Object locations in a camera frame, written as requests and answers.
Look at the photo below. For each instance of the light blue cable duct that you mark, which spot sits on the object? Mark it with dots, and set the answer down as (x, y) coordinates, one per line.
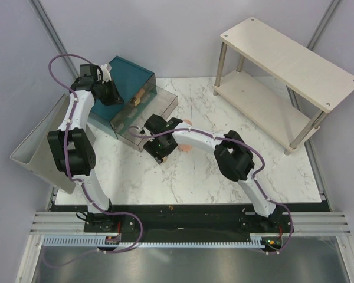
(116, 241)

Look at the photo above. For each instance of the teal drawer organizer box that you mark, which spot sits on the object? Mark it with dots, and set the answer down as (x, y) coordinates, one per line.
(130, 79)

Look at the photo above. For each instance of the white two-tier shelf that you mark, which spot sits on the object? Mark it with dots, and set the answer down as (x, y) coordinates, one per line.
(309, 75)

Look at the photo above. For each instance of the grey metal tray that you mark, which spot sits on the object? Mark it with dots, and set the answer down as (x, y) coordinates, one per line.
(34, 152)

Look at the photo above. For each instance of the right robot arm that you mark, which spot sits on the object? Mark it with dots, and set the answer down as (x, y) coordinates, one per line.
(234, 158)

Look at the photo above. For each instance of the peach makeup sponge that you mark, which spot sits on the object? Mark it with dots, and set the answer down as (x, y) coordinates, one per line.
(187, 121)
(185, 148)

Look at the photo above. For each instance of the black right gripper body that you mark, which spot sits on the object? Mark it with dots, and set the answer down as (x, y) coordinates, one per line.
(156, 144)

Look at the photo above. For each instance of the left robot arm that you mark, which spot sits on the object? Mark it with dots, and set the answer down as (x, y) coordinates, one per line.
(70, 146)

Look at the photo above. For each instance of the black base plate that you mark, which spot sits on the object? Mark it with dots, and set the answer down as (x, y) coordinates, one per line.
(151, 218)

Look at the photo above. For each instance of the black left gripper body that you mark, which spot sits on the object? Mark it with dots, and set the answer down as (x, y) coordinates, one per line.
(109, 95)

